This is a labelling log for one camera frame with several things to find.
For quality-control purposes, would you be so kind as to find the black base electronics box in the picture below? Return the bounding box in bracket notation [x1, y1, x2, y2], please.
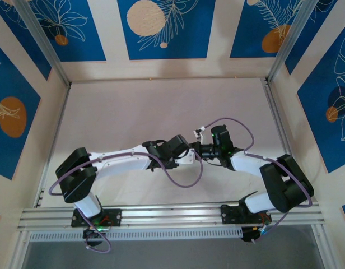
[82, 226, 108, 248]
[241, 226, 264, 244]

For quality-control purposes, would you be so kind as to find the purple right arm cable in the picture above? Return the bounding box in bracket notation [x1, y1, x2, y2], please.
[202, 117, 314, 245]

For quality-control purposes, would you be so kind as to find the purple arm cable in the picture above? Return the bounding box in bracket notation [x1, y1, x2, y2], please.
[49, 152, 204, 253]
[202, 117, 314, 245]

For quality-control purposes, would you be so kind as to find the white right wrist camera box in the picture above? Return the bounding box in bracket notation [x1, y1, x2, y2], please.
[192, 126, 206, 141]

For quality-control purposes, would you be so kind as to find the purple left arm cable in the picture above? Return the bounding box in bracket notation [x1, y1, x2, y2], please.
[49, 152, 204, 253]

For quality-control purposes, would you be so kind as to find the aluminium side rail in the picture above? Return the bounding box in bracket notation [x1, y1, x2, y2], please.
[32, 84, 71, 210]
[262, 78, 307, 201]

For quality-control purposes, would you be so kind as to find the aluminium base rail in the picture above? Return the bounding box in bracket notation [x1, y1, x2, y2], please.
[17, 200, 327, 232]

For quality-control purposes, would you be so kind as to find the white slotted cable duct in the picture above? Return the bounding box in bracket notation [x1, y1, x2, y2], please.
[29, 226, 244, 242]

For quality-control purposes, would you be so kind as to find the aluminium frame post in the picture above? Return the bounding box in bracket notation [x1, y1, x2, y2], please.
[266, 0, 321, 84]
[12, 0, 72, 88]

